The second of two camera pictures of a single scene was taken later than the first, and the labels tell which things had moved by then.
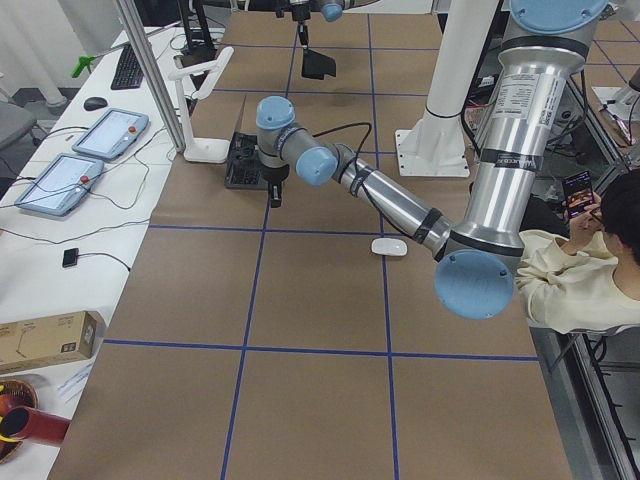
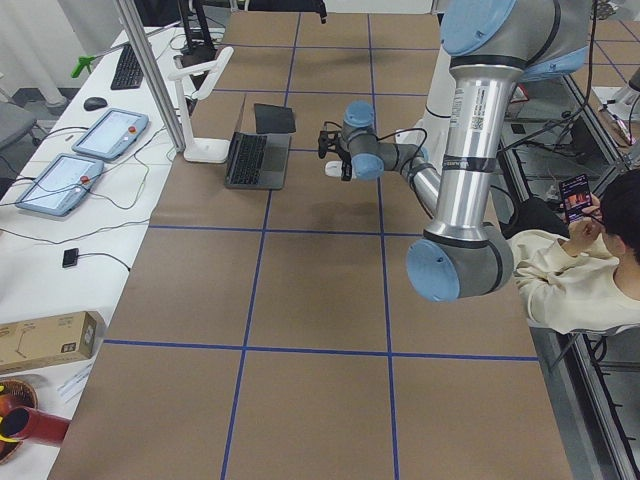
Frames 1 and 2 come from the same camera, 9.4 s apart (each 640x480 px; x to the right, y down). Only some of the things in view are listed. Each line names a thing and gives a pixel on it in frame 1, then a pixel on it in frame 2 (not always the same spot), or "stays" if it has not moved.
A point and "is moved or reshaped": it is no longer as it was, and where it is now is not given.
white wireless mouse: [389, 246] is moved or reshaped
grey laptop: [245, 169] stays
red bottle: [30, 424] stays
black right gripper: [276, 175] to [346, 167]
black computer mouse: [93, 103] stays
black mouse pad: [316, 65] is moved or reshaped
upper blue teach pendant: [113, 133] stays
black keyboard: [128, 74] stays
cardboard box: [48, 340] stays
